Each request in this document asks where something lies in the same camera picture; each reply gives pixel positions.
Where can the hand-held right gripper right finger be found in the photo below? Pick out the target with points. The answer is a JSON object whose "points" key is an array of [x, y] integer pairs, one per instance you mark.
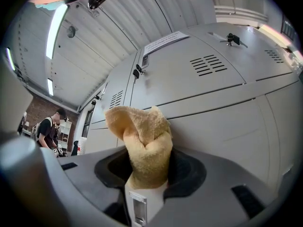
{"points": [[208, 185]]}

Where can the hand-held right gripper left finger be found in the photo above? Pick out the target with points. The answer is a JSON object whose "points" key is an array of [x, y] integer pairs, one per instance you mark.
{"points": [[94, 174]]}

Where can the yellow terry cloth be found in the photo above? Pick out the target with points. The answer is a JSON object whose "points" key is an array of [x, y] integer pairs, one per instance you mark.
{"points": [[146, 138]]}

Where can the grey metal lockers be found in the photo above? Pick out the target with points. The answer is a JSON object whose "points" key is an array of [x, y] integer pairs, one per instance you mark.
{"points": [[177, 79]]}

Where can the clear plastic water bottle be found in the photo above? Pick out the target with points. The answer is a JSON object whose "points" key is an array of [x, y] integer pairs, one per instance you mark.
{"points": [[81, 145]]}

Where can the white shelf unit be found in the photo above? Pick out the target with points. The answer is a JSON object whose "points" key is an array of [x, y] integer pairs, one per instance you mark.
{"points": [[65, 136]]}

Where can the short ceiling strip light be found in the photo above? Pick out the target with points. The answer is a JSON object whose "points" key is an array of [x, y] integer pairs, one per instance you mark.
{"points": [[50, 86], [10, 58]]}

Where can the person's grey shirt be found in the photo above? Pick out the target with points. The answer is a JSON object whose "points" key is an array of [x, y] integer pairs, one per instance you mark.
{"points": [[14, 98]]}

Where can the round grey ceiling fixture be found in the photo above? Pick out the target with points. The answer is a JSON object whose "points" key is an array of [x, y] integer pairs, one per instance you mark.
{"points": [[71, 31]]}

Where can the long ceiling strip light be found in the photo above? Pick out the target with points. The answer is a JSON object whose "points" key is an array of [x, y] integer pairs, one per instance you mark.
{"points": [[55, 32]]}

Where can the white paper notice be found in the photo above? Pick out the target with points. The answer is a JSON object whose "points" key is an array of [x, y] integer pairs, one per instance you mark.
{"points": [[165, 42]]}

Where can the light blue face mask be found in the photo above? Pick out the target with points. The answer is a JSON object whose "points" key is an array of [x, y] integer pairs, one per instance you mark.
{"points": [[50, 6]]}

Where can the black metal railing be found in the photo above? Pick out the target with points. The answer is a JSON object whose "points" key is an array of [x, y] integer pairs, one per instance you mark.
{"points": [[288, 28]]}

